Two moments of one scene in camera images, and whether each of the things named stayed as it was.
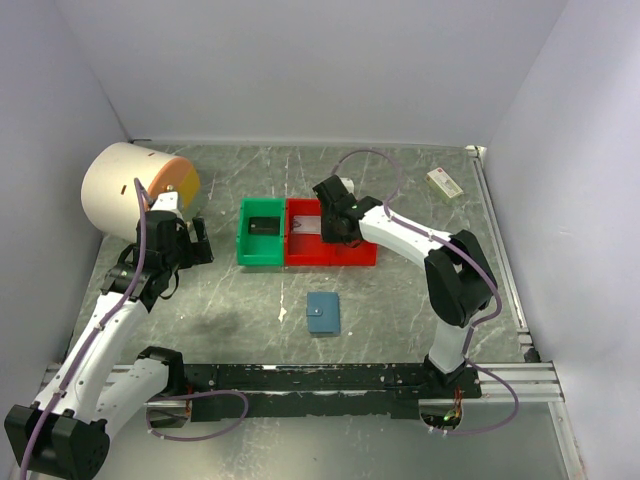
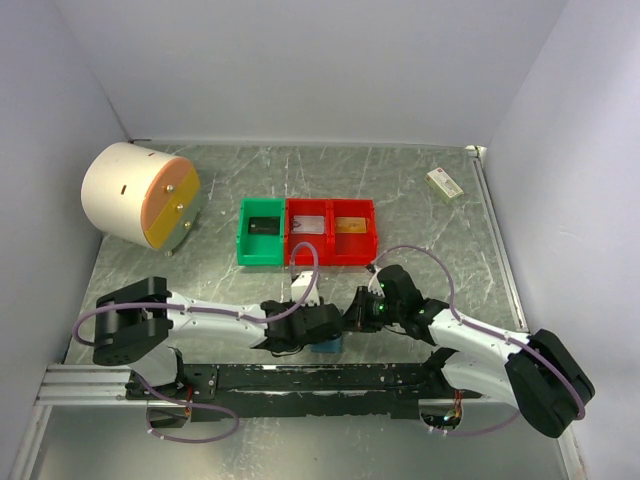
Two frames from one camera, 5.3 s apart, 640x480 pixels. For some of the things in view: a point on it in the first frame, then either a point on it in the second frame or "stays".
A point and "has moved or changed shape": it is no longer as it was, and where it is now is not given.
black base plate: [379, 391] stays
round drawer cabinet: [109, 191] stays
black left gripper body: [185, 254] -> [298, 344]
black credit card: [268, 225] stays
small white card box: [443, 185] stays
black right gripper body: [329, 232] -> [380, 310]
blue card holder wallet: [323, 312] has moved or changed shape
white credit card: [306, 224] stays
